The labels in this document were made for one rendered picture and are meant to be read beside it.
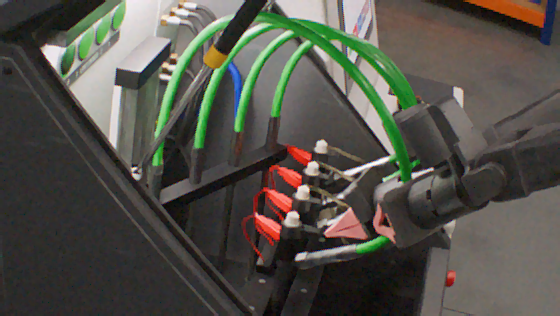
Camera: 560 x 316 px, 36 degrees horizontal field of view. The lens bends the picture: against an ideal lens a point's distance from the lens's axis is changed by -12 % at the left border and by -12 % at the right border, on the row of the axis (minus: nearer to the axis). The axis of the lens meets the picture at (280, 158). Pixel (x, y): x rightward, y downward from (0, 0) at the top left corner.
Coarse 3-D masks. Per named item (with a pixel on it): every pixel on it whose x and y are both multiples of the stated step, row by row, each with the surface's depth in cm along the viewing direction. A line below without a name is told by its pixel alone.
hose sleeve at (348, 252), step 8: (336, 248) 120; (344, 248) 119; (352, 248) 118; (312, 256) 122; (320, 256) 121; (328, 256) 120; (336, 256) 119; (344, 256) 118; (352, 256) 118; (360, 256) 118; (312, 264) 122; (320, 264) 121
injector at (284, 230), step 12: (288, 228) 132; (288, 240) 133; (276, 252) 135; (288, 252) 134; (288, 264) 135; (276, 276) 137; (288, 276) 137; (276, 288) 137; (276, 300) 138; (276, 312) 139
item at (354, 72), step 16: (272, 16) 114; (208, 32) 120; (304, 32) 112; (192, 48) 122; (336, 48) 111; (352, 64) 110; (176, 80) 126; (368, 80) 110; (368, 96) 110; (160, 112) 129; (384, 112) 109; (160, 128) 130; (160, 144) 131; (400, 144) 109; (160, 160) 133; (400, 160) 110; (400, 176) 111; (384, 240) 114
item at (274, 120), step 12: (324, 36) 145; (300, 48) 147; (372, 48) 145; (288, 72) 149; (396, 72) 145; (408, 84) 146; (276, 96) 151; (276, 108) 152; (276, 120) 153; (276, 132) 154; (276, 144) 155; (384, 156) 153; (396, 156) 151; (360, 168) 154; (384, 168) 153; (336, 180) 155; (348, 180) 155
